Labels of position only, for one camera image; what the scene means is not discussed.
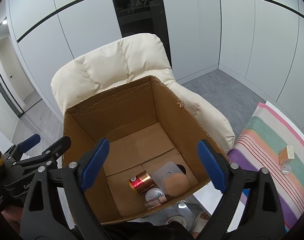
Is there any pink powder puff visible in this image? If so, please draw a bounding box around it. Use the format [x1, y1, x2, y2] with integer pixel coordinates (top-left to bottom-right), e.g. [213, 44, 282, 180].
[164, 173, 190, 197]

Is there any white round cream jar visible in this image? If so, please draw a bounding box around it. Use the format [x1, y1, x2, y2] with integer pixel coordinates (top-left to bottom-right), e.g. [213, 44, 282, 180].
[145, 188, 164, 202]

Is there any white slipper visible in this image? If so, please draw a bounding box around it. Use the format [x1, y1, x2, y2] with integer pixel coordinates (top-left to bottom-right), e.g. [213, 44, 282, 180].
[190, 211, 211, 234]

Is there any person left hand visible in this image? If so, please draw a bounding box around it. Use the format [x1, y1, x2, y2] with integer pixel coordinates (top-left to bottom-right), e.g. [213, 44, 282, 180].
[1, 206, 23, 232]

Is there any cream padded armchair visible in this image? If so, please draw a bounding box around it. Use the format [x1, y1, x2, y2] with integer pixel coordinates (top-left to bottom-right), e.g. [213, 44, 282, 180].
[51, 33, 235, 152]

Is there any beige small carton box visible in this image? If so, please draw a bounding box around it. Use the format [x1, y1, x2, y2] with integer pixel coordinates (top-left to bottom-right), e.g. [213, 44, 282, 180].
[279, 145, 295, 165]

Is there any clear pink small bottle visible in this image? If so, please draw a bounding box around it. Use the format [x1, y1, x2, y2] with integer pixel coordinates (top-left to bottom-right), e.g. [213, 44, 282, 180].
[145, 196, 167, 210]

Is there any translucent plastic square box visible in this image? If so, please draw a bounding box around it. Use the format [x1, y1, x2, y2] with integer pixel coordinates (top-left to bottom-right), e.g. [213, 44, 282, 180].
[151, 161, 185, 194]

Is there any brown cardboard box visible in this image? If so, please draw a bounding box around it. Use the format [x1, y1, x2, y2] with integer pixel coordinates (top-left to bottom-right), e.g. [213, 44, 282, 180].
[63, 76, 223, 224]

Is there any black round sponge puff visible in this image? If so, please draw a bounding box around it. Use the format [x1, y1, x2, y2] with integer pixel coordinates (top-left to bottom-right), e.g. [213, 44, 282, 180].
[176, 164, 187, 174]

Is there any striped colourful blanket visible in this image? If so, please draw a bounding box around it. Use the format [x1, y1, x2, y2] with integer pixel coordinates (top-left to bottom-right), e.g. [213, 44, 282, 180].
[228, 102, 304, 230]

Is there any red gold metal can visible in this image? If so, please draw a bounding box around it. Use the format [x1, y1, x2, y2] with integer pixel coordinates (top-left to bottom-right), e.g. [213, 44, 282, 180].
[128, 170, 156, 194]

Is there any small white plastic piece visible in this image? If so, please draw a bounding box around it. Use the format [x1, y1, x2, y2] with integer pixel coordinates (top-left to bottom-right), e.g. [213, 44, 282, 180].
[280, 163, 292, 175]

